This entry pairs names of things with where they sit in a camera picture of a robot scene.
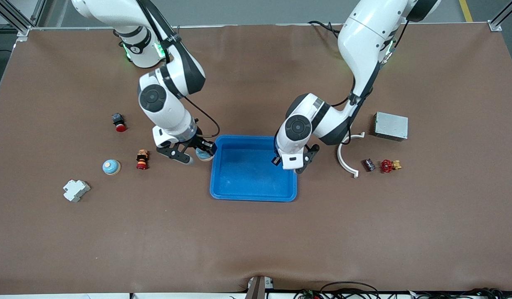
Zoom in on blue plastic tray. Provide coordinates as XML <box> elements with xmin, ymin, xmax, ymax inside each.
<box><xmin>209</xmin><ymin>135</ymin><xmax>298</xmax><ymax>203</ymax></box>

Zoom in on brown table cover mat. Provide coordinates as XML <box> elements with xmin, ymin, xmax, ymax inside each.
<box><xmin>0</xmin><ymin>23</ymin><xmax>512</xmax><ymax>295</ymax></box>

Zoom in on red valve with brass fitting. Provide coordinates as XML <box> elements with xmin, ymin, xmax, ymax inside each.
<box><xmin>380</xmin><ymin>159</ymin><xmax>402</xmax><ymax>174</ymax></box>

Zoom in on grey metal box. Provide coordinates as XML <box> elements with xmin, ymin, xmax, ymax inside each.
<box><xmin>374</xmin><ymin>112</ymin><xmax>409</xmax><ymax>142</ymax></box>

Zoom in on white circuit breaker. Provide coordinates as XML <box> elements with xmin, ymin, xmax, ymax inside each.
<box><xmin>63</xmin><ymin>179</ymin><xmax>91</xmax><ymax>203</ymax></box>

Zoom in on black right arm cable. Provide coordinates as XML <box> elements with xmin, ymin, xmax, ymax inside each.
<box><xmin>135</xmin><ymin>0</ymin><xmax>220</xmax><ymax>138</ymax></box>

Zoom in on white curved plastic bracket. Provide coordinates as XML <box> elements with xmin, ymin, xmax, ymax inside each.
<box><xmin>337</xmin><ymin>132</ymin><xmax>366</xmax><ymax>179</ymax></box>

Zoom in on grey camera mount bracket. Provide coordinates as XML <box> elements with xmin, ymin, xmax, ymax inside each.
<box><xmin>245</xmin><ymin>275</ymin><xmax>275</xmax><ymax>299</ymax></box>

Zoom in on black left arm base cables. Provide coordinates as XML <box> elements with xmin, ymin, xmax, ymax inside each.
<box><xmin>308</xmin><ymin>20</ymin><xmax>344</xmax><ymax>42</ymax></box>

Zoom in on black looped cable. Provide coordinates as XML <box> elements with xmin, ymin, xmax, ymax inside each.
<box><xmin>320</xmin><ymin>281</ymin><xmax>380</xmax><ymax>299</ymax></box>

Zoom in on aluminium frame corner post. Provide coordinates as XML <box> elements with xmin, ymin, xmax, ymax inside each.
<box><xmin>0</xmin><ymin>0</ymin><xmax>47</xmax><ymax>42</ymax></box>
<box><xmin>488</xmin><ymin>0</ymin><xmax>512</xmax><ymax>32</ymax></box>

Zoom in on black cable bundle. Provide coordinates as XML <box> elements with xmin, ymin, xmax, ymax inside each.
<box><xmin>410</xmin><ymin>287</ymin><xmax>512</xmax><ymax>299</ymax></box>

